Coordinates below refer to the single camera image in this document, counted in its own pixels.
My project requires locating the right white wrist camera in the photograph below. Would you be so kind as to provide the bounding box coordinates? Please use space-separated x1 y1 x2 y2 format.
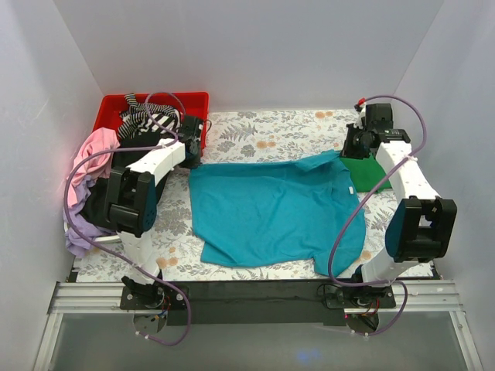
354 98 366 129

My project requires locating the red plastic bin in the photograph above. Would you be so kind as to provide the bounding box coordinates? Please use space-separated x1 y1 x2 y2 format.
92 92 209 149

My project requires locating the green folded t shirt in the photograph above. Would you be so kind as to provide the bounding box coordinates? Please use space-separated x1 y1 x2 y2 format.
340 157 386 192

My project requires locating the lavender t shirt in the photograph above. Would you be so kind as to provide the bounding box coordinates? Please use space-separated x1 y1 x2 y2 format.
63 175 113 258

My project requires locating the black t shirt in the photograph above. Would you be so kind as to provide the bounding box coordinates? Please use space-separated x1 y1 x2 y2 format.
80 131 166 237

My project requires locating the floral patterned table mat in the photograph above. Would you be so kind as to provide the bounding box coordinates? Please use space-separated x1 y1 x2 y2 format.
73 108 432 281

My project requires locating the teal t shirt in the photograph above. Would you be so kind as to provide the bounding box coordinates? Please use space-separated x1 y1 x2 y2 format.
189 151 366 276

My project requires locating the pink t shirt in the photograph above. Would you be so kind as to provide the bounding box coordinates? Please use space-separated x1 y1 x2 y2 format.
67 128 120 208

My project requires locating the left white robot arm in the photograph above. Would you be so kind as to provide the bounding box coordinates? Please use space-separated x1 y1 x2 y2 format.
104 115 204 309

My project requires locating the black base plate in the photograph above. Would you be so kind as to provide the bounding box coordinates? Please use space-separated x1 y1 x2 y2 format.
120 279 396 326

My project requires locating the aluminium mounting rail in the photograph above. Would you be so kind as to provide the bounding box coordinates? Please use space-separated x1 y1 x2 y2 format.
49 280 463 313

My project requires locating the black white striped shirt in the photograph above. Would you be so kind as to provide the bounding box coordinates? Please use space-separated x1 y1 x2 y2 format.
117 94 181 141

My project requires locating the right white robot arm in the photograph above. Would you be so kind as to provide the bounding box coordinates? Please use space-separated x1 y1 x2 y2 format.
340 100 457 308

